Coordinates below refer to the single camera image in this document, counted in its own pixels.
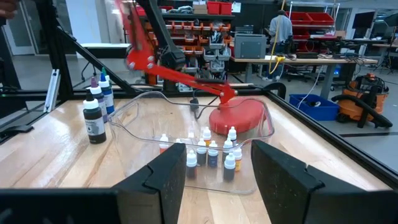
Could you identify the person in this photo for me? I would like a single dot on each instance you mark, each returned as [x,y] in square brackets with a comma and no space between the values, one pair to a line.
[280,31]

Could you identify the small orange dropper bottle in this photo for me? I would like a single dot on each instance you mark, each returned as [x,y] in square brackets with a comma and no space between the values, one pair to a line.
[163,143]

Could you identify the small navy dropper bottle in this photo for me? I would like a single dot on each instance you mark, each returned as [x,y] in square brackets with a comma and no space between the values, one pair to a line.
[213,154]

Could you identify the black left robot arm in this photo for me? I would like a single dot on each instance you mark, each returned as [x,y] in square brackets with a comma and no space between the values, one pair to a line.
[161,37]

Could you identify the shelf rack orange bins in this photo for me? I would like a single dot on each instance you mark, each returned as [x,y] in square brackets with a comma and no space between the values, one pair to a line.
[192,34]

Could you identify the small orange-brown dropper bottle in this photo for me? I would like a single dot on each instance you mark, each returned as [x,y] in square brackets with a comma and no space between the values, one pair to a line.
[191,165]

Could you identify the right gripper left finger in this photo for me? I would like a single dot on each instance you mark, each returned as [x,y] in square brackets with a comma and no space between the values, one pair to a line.
[161,193]

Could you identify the white mounting bracket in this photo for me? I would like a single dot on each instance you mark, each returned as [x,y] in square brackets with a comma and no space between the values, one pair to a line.
[185,87]

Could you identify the small yellow dropper bottle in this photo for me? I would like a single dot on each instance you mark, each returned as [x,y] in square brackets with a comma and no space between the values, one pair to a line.
[237,158]
[206,136]

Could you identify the large blue-tipped food colouring bottle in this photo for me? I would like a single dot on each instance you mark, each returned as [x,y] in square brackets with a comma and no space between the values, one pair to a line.
[108,96]

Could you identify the clear plastic bin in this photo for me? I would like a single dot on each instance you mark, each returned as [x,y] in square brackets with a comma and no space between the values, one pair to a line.
[140,155]

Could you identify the large purple-tipped food colouring bottle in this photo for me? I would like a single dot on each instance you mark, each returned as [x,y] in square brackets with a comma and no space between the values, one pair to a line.
[100,99]

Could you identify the red storage bin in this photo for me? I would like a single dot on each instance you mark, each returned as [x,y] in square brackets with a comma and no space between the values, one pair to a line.
[213,7]
[226,8]

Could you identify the blue storage bin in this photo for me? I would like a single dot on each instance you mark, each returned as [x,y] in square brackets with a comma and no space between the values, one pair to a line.
[323,112]

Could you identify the person's hand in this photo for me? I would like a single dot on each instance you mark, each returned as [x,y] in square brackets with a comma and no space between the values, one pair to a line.
[7,7]

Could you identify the brown cardboard box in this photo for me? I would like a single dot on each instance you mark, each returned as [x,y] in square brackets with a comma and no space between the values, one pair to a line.
[200,6]

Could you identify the wooden table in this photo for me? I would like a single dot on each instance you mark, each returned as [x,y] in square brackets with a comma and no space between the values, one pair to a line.
[311,60]

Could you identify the large green-tipped food colouring bottle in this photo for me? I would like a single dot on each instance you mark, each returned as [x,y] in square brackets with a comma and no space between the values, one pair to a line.
[104,72]

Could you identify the orange shop vacuum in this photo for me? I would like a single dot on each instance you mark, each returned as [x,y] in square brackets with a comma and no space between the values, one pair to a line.
[346,107]

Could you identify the red bin shelving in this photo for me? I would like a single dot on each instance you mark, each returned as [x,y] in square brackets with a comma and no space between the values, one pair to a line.
[320,18]

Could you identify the black monitor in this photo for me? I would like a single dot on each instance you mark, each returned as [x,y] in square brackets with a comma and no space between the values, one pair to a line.
[362,20]

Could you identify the red desk lamp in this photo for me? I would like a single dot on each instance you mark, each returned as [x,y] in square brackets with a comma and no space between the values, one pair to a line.
[239,116]

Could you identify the large black food colouring bottle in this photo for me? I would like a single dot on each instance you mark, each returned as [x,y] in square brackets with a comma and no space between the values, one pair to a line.
[94,127]

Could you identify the small dark green dropper bottle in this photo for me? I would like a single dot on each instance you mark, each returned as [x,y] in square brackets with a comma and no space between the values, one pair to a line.
[201,152]

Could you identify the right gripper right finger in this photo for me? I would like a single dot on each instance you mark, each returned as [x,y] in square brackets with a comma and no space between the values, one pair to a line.
[280,193]

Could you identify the black table white top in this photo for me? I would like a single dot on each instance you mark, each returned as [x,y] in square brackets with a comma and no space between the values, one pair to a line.
[105,45]

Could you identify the silver aluminium bracket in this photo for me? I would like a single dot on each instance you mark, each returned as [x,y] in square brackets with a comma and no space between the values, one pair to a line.
[51,90]

